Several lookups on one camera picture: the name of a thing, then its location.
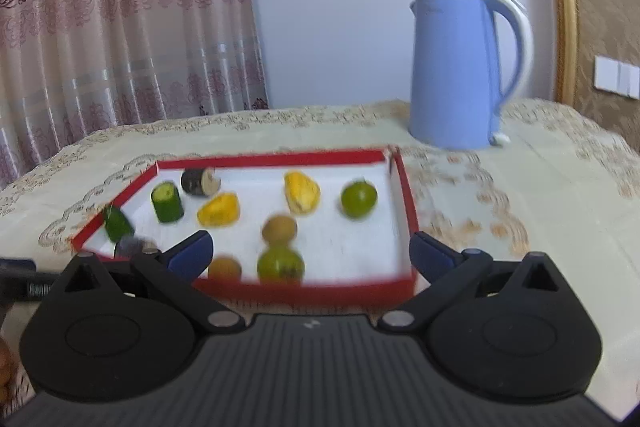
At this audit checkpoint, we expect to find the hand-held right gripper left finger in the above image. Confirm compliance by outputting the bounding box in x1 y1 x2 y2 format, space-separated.
49 231 246 334

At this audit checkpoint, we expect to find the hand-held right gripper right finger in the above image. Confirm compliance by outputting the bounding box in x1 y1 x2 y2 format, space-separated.
377 231 576 335

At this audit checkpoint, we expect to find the brown kiwi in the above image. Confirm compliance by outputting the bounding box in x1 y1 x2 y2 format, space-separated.
207 257 243 282
261 214 298 246

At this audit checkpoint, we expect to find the yellow star fruit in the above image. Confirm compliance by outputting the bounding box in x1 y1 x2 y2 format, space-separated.
284 171 321 214
196 192 242 228

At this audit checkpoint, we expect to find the short green cucumber piece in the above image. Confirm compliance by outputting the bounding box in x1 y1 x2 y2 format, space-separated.
151 183 184 224

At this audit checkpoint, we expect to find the dark eggplant piece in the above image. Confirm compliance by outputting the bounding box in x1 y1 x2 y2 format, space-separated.
181 168 222 196
115 237 147 258

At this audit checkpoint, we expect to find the tapered green cucumber piece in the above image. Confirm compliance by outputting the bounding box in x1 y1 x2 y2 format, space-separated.
102 205 135 243

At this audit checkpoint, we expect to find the red cardboard tray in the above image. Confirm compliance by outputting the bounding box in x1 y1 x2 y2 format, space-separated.
71 148 419 308

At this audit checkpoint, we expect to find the green tomato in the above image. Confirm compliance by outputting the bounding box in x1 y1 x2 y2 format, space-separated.
341 179 378 219
257 247 306 284

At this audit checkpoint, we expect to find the brown rounded object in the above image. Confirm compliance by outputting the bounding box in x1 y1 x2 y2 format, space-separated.
0 338 15 410

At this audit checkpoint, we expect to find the beige embroidered tablecloth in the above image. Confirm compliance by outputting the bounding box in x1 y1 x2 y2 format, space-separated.
0 99 640 413

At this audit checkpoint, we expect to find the blue electric kettle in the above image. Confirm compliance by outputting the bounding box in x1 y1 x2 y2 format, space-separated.
407 0 534 152

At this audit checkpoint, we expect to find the pink patterned curtain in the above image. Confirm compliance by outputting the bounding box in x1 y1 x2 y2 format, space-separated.
0 0 271 188

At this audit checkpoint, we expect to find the white wall switch panel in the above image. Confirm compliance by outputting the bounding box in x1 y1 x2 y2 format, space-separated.
594 55 640 98

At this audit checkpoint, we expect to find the gold wall moulding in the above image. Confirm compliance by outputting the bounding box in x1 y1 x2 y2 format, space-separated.
540 0 579 105

